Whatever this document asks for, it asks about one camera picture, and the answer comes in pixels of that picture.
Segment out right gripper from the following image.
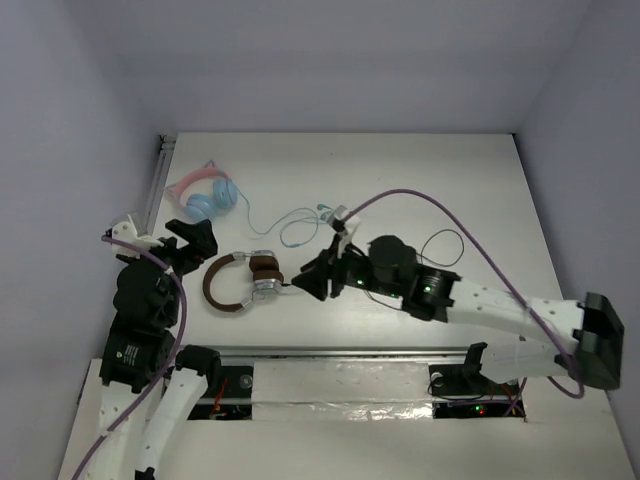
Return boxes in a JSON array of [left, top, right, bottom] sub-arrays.
[[290, 232, 401, 299]]

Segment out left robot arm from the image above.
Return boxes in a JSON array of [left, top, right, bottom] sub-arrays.
[[74, 218, 222, 479]]

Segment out light blue earbuds cable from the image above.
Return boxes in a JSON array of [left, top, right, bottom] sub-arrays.
[[236, 189, 339, 249]]

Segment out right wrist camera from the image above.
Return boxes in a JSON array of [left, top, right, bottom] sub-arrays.
[[328, 205, 361, 244]]

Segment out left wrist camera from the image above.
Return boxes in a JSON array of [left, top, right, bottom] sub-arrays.
[[111, 213, 162, 250]]

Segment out aluminium rail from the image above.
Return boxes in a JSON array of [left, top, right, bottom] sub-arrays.
[[143, 135, 177, 233], [174, 346, 526, 359]]

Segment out pink blue cat headphones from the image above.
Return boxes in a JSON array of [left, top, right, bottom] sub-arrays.
[[164, 161, 239, 223]]

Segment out brown silver headphones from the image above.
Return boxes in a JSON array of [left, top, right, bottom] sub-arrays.
[[202, 250, 287, 314]]

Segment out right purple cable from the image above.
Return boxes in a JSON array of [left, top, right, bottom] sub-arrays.
[[344, 188, 586, 399]]

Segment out white foam block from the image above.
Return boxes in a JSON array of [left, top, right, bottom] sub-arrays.
[[251, 359, 433, 422]]

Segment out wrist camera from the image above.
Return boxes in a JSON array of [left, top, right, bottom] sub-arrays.
[[328, 205, 361, 244], [111, 213, 162, 250]]

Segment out left aluminium rail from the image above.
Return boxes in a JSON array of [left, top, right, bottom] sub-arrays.
[[143, 135, 177, 233]]

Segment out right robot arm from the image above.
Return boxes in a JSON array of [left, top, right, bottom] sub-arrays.
[[291, 235, 624, 393]]

